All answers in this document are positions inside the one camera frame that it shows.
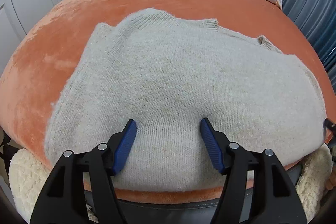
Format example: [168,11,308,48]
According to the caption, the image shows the orange plush blanket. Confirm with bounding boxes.
[0,0,336,206]

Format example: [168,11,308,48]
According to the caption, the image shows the blue-grey curtain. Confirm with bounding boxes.
[276,0,336,73]

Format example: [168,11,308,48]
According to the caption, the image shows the black strap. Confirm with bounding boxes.
[0,132,12,160]

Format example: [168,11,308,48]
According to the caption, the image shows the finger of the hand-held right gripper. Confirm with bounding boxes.
[323,118,336,147]

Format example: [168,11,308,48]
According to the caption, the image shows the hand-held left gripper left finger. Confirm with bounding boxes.
[29,119,138,224]

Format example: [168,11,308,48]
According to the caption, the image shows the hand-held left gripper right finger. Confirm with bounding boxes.
[200,117,308,224]

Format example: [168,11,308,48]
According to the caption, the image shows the beige knit sweater black hearts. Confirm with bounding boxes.
[44,7,329,192]

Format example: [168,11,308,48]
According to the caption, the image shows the cream fleece clothing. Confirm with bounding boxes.
[295,144,333,224]
[8,148,91,224]

